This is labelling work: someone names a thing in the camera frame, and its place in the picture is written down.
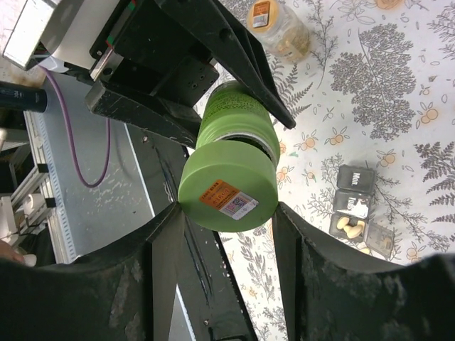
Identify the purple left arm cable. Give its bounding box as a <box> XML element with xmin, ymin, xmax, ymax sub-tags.
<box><xmin>42</xmin><ymin>65</ymin><xmax>112</xmax><ymax>189</ymax></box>

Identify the clear pill bottle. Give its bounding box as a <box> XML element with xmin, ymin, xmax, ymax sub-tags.
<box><xmin>247</xmin><ymin>1</ymin><xmax>311</xmax><ymax>64</ymax></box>

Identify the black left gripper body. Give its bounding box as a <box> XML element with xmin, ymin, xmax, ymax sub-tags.
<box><xmin>90</xmin><ymin>1</ymin><xmax>219</xmax><ymax>96</ymax></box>

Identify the floral table mat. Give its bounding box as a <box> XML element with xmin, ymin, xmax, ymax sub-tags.
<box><xmin>191</xmin><ymin>0</ymin><xmax>455</xmax><ymax>341</ymax></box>

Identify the cream pill in organizer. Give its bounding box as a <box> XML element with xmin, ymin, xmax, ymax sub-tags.
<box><xmin>336</xmin><ymin>217</ymin><xmax>350</xmax><ymax>230</ymax></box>

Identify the grey weekly pill organizer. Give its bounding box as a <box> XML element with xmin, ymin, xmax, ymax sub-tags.
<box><xmin>328</xmin><ymin>165</ymin><xmax>395</xmax><ymax>261</ymax></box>

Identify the green pill bottle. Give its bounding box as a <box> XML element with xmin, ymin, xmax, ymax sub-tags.
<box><xmin>196</xmin><ymin>80</ymin><xmax>280</xmax><ymax>165</ymax></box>

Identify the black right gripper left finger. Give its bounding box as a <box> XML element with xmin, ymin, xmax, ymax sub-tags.
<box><xmin>1</xmin><ymin>203</ymin><xmax>184</xmax><ymax>340</ymax></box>

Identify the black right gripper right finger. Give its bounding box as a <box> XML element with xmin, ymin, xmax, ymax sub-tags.
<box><xmin>272</xmin><ymin>203</ymin><xmax>454</xmax><ymax>340</ymax></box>

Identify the green bottle cap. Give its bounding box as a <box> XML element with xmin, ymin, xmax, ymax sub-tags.
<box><xmin>178</xmin><ymin>140</ymin><xmax>278</xmax><ymax>232</ymax></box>

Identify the black cylindrical bottle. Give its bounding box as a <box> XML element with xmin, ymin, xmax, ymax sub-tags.
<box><xmin>0</xmin><ymin>81</ymin><xmax>48</xmax><ymax>113</ymax></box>

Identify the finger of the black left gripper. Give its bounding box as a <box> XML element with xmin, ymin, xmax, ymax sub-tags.
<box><xmin>156</xmin><ymin>1</ymin><xmax>296</xmax><ymax>129</ymax></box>
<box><xmin>85</xmin><ymin>81</ymin><xmax>201</xmax><ymax>148</ymax></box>

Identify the white cable duct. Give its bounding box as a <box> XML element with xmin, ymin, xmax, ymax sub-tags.
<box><xmin>24</xmin><ymin>112</ymin><xmax>77</xmax><ymax>264</ymax></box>

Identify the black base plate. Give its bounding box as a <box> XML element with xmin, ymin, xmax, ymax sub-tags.
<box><xmin>127</xmin><ymin>126</ymin><xmax>257</xmax><ymax>340</ymax></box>

